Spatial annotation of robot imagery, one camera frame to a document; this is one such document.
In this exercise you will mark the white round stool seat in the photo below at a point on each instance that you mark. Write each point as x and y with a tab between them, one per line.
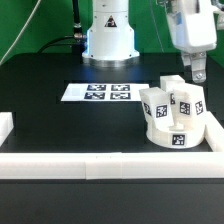
175	137

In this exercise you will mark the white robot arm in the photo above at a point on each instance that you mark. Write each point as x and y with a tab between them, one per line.
111	40

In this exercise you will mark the white AprilTag marker sheet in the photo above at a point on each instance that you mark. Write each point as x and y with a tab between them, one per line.
102	92

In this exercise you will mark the white front fence bar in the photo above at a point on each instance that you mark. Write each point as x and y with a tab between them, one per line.
88	166

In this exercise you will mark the white left fence block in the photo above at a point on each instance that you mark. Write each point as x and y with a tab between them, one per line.
6	125

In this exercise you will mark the black cable horizontal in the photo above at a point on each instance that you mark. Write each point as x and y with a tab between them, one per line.
76	42

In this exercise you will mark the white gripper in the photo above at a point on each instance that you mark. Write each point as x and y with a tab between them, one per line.
192	29

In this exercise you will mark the black cable vertical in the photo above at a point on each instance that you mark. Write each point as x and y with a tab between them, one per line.
76	15

